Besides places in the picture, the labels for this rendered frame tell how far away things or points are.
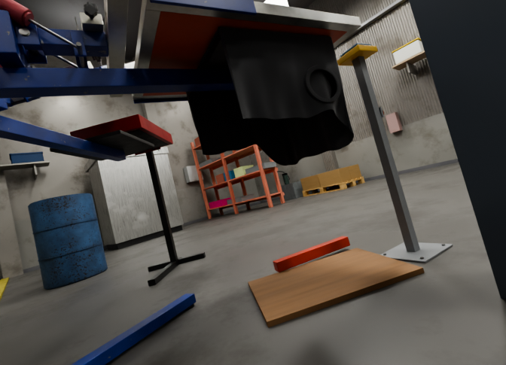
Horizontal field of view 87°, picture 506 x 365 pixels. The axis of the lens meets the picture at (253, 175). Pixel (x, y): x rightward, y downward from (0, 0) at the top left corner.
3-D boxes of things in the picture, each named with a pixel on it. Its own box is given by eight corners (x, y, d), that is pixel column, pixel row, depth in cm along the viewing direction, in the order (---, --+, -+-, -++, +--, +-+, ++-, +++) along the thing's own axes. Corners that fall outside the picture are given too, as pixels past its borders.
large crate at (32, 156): (43, 165, 592) (41, 156, 593) (44, 160, 563) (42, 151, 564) (11, 168, 556) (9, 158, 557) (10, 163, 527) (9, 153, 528)
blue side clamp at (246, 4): (249, 24, 82) (244, 4, 83) (257, 13, 78) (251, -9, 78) (147, 14, 68) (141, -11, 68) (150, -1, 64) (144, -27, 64)
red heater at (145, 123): (123, 159, 231) (120, 145, 232) (173, 145, 230) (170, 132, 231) (72, 147, 170) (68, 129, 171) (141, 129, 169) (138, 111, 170)
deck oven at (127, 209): (166, 231, 734) (149, 159, 747) (187, 228, 643) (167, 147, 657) (102, 250, 626) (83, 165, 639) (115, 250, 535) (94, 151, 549)
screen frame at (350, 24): (279, 93, 153) (277, 86, 154) (361, 25, 102) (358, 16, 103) (132, 100, 115) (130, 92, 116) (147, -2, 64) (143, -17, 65)
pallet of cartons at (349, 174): (367, 181, 681) (361, 162, 684) (348, 188, 612) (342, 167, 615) (321, 190, 785) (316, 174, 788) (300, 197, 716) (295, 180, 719)
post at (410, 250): (404, 243, 134) (353, 65, 141) (452, 245, 115) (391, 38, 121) (377, 257, 124) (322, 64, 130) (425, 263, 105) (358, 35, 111)
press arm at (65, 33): (108, 57, 89) (105, 43, 89) (108, 46, 84) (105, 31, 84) (44, 55, 80) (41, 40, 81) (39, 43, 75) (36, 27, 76)
